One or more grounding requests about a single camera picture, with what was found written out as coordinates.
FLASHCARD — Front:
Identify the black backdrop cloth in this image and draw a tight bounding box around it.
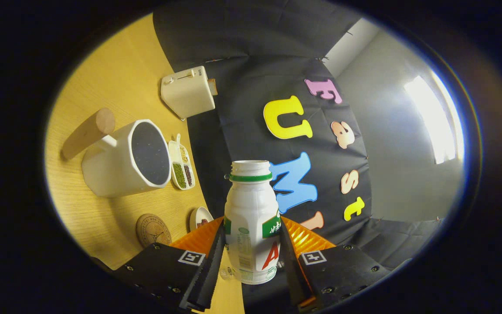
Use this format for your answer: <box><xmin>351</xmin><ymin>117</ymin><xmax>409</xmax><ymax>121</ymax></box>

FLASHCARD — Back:
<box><xmin>153</xmin><ymin>0</ymin><xmax>443</xmax><ymax>314</ymax></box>

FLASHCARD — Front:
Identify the cream toaster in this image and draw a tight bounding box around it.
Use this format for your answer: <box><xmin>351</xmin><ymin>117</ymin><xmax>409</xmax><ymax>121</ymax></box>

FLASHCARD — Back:
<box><xmin>160</xmin><ymin>66</ymin><xmax>216</xmax><ymax>120</ymax></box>

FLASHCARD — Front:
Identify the round wooden coaster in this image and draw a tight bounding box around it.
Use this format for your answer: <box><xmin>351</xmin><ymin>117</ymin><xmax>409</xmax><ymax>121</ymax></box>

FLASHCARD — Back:
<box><xmin>136</xmin><ymin>214</ymin><xmax>172</xmax><ymax>248</ymax></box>

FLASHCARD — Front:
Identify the bright ceiling light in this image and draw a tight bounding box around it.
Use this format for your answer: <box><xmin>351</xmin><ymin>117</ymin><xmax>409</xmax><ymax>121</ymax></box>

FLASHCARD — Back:
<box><xmin>404</xmin><ymin>75</ymin><xmax>465</xmax><ymax>165</ymax></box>

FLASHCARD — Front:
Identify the white round plate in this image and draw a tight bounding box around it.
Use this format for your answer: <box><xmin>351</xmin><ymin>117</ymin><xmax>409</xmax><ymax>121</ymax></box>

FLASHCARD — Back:
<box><xmin>189</xmin><ymin>207</ymin><xmax>214</xmax><ymax>232</ymax></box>

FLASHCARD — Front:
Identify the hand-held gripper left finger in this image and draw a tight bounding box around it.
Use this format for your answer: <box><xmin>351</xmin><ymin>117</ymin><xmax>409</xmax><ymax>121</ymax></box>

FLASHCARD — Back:
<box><xmin>112</xmin><ymin>217</ymin><xmax>226</xmax><ymax>312</ymax></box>

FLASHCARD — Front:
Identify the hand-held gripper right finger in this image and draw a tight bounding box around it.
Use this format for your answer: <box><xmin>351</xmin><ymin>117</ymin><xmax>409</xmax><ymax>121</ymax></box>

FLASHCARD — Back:
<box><xmin>279</xmin><ymin>216</ymin><xmax>393</xmax><ymax>312</ymax></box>

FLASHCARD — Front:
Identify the white cup with wooden handle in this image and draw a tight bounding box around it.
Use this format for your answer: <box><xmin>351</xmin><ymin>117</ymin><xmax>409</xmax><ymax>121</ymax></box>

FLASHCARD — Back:
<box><xmin>61</xmin><ymin>108</ymin><xmax>172</xmax><ymax>198</ymax></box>

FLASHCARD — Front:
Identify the white divided dish of beans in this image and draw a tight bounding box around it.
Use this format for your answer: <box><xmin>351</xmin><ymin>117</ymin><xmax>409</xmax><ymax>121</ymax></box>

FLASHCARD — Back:
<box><xmin>168</xmin><ymin>133</ymin><xmax>196</xmax><ymax>190</ymax></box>

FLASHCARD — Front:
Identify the wooden table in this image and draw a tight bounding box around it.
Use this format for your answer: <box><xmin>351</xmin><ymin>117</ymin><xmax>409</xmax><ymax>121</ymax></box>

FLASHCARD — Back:
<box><xmin>45</xmin><ymin>13</ymin><xmax>245</xmax><ymax>314</ymax></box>

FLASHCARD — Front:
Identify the white juice bottle green label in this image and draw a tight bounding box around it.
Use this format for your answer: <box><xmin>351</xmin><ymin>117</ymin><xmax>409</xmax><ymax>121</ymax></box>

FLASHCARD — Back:
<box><xmin>224</xmin><ymin>160</ymin><xmax>283</xmax><ymax>285</ymax></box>

